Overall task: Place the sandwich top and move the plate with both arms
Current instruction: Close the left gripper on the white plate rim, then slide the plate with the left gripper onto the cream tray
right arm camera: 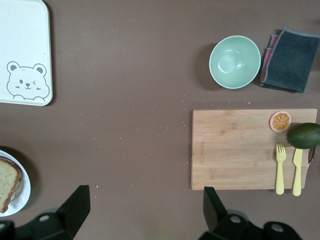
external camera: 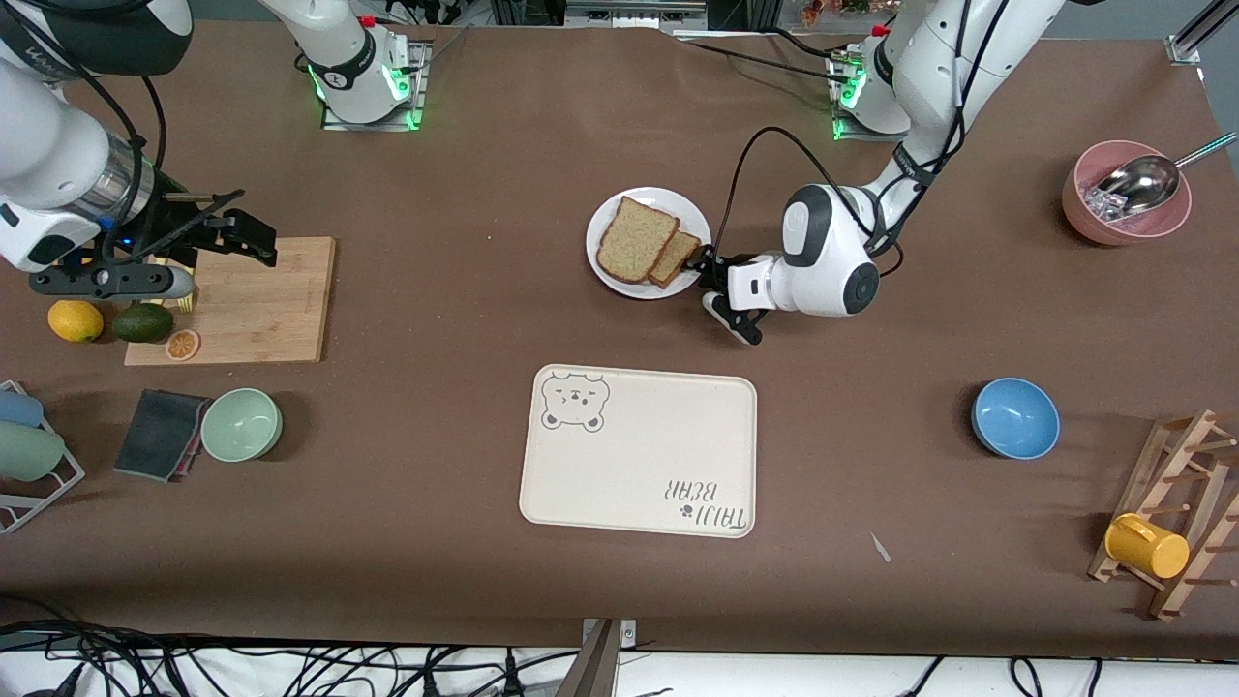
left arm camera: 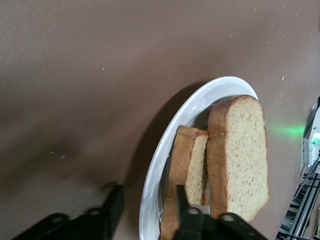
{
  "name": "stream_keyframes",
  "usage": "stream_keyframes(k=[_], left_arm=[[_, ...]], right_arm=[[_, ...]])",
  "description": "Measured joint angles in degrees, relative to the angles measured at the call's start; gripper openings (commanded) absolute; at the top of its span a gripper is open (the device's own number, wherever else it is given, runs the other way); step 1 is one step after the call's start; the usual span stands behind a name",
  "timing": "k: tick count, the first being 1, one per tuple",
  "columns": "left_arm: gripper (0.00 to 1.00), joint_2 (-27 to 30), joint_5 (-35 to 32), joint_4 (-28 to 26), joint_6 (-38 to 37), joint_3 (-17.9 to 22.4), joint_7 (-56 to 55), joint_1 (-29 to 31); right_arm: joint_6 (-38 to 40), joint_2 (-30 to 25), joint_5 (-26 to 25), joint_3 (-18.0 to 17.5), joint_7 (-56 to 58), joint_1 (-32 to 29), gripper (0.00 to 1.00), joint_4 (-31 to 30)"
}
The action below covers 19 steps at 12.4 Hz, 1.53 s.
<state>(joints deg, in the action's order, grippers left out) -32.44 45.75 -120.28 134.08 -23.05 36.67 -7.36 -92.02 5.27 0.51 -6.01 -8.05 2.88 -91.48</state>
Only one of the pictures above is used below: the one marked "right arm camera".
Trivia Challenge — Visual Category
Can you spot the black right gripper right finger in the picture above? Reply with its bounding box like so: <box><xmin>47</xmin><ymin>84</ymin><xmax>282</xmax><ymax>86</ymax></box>
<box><xmin>199</xmin><ymin>186</ymin><xmax>303</xmax><ymax>240</ymax></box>

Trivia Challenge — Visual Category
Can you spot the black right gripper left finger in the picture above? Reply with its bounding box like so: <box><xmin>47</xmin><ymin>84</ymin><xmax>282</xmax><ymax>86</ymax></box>
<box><xmin>14</xmin><ymin>184</ymin><xmax>91</xmax><ymax>240</ymax></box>

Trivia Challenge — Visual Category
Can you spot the white round plate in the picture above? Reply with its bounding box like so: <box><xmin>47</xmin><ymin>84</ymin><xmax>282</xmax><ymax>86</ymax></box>
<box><xmin>0</xmin><ymin>149</ymin><xmax>32</xmax><ymax>217</ymax></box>

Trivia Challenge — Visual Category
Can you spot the brown bread slice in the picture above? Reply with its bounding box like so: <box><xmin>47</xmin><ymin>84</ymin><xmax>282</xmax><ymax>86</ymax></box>
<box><xmin>0</xmin><ymin>157</ymin><xmax>23</xmax><ymax>214</ymax></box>

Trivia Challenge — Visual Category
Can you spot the wooden cutting board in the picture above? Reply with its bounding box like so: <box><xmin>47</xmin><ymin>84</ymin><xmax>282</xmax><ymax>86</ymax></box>
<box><xmin>191</xmin><ymin>108</ymin><xmax>318</xmax><ymax>191</ymax></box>

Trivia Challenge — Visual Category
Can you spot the yellow plastic fork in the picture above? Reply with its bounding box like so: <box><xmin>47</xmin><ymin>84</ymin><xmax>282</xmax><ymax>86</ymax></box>
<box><xmin>275</xmin><ymin>142</ymin><xmax>287</xmax><ymax>196</ymax></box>

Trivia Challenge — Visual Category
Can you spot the yellow plastic knife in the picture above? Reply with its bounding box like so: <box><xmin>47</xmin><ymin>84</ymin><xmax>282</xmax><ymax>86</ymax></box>
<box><xmin>292</xmin><ymin>147</ymin><xmax>304</xmax><ymax>197</ymax></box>

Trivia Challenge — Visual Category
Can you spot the thin dark metal piece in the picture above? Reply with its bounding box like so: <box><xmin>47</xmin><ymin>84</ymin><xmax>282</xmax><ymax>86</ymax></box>
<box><xmin>306</xmin><ymin>147</ymin><xmax>317</xmax><ymax>171</ymax></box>

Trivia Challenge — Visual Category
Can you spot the orange fruit slice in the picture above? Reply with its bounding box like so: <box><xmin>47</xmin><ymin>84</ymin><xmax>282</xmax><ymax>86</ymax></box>
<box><xmin>268</xmin><ymin>110</ymin><xmax>293</xmax><ymax>133</ymax></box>

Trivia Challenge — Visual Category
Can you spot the dark green avocado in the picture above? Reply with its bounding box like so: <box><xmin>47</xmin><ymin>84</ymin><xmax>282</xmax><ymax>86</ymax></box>
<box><xmin>286</xmin><ymin>122</ymin><xmax>320</xmax><ymax>150</ymax></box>

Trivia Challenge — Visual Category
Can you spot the pale green bowl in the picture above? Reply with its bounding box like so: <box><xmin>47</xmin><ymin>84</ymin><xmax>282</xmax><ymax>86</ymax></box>
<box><xmin>208</xmin><ymin>35</ymin><xmax>262</xmax><ymax>90</ymax></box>

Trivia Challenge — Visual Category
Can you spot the pink cloth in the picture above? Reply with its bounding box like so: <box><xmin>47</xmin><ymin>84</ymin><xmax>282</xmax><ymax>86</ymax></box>
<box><xmin>260</xmin><ymin>33</ymin><xmax>281</xmax><ymax>81</ymax></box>

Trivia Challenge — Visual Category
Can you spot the dark grey cloth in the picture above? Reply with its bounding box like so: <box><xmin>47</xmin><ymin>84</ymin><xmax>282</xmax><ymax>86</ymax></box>
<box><xmin>259</xmin><ymin>27</ymin><xmax>320</xmax><ymax>94</ymax></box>

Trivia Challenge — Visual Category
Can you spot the cream bear print tray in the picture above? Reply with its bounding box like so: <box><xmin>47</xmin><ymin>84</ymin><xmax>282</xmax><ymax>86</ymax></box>
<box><xmin>0</xmin><ymin>0</ymin><xmax>54</xmax><ymax>107</ymax></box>

